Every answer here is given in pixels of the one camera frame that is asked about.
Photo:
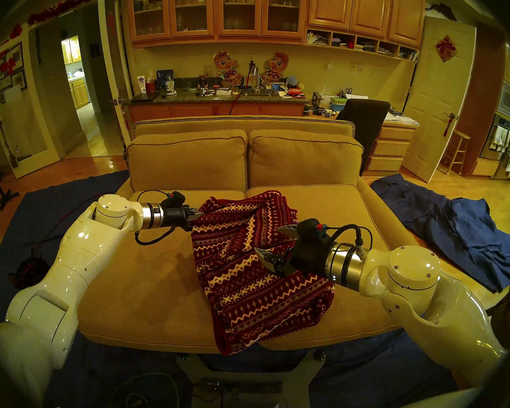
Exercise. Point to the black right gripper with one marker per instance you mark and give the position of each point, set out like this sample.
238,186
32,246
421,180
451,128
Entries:
310,260

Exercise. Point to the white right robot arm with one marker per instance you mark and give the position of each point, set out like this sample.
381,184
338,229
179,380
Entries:
429,301

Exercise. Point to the red diamond door ornament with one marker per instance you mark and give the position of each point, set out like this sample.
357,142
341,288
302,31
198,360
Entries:
446,48

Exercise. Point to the dark plant decoration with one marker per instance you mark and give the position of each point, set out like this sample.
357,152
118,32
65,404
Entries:
442,9

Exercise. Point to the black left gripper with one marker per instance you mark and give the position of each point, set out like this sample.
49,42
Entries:
176,218

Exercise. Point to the large black picture frame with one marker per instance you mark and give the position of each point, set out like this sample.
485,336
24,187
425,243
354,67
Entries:
16,54

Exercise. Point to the yellow sofa seat cushion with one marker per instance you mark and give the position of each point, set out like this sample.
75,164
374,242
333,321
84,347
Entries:
153,284
335,199

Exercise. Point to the plain white open door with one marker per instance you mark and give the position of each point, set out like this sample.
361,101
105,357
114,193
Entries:
119,71

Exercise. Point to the black floor stand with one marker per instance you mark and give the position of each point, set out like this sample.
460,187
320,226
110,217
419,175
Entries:
4,196

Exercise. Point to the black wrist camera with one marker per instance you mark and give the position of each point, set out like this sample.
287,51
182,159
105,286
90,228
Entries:
312,228
174,197

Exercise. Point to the yellow fabric sofa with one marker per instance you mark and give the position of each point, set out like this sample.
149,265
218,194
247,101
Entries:
242,124

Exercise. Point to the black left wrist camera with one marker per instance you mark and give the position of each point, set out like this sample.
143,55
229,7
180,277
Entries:
174,197

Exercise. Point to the tall wooden oven cabinet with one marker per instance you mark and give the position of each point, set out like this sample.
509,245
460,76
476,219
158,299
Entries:
480,92

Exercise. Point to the red cup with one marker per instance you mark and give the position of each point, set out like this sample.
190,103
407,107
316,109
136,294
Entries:
151,87

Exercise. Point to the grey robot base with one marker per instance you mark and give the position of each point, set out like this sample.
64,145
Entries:
293,381

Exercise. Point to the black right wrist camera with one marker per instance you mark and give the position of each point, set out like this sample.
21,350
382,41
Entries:
312,228

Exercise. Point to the teal container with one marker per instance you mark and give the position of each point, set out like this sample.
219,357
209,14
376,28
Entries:
338,103

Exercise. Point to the stack of papers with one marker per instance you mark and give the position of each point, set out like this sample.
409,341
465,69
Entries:
401,120

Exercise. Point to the yellow sofa back cushion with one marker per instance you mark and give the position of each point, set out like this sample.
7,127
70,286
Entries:
306,158
187,160

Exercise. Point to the wooden cubby shelf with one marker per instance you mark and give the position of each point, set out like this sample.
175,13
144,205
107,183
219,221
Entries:
357,50

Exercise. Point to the white hanging towel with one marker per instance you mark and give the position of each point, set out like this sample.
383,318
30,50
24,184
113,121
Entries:
499,137

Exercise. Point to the red patterned knit blanket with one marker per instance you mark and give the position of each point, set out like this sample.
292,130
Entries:
246,301

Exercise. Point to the cartoon animal wall decoration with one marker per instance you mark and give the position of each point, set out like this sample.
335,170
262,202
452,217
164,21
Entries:
226,63
276,66

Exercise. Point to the dark blue box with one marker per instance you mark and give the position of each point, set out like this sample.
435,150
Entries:
165,77

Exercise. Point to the red garland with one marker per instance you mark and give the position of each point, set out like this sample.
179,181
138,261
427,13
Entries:
59,7

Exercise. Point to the small wooden stool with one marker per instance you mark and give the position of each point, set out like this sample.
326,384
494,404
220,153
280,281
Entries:
461,136

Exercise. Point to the white mirrored door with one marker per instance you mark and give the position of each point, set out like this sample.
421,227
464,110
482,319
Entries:
42,126

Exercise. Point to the white lotion bottle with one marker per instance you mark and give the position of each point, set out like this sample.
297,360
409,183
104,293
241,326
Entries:
141,85

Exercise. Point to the black office chair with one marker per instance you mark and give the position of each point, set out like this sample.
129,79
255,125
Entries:
363,126

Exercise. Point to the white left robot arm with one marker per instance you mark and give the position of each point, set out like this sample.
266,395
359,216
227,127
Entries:
68,267

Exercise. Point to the white door with ornament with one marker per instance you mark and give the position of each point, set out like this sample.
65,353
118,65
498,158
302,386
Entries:
435,94

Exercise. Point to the metal sink faucet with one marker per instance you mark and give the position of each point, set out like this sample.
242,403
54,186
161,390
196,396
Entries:
255,76

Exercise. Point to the stainless wall oven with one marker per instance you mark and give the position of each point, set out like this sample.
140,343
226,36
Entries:
509,101

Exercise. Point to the solid wooden wall cabinet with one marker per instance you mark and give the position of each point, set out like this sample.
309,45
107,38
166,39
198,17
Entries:
367,7

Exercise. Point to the crumpled blue blanket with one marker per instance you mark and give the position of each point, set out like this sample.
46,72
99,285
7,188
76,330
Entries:
471,233

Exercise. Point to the glass-door wooden wall cabinet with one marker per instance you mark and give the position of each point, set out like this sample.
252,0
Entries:
216,12

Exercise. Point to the yellow-lit kitchen base cabinet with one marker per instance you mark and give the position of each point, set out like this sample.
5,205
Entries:
80,94

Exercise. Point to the large navy floor cloth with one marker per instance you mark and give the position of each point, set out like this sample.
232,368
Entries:
46,211

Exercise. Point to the wooden desk with drawers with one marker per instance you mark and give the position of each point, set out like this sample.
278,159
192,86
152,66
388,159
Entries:
391,148

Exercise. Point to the dark-topped wooden counter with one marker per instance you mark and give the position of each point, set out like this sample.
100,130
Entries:
204,111

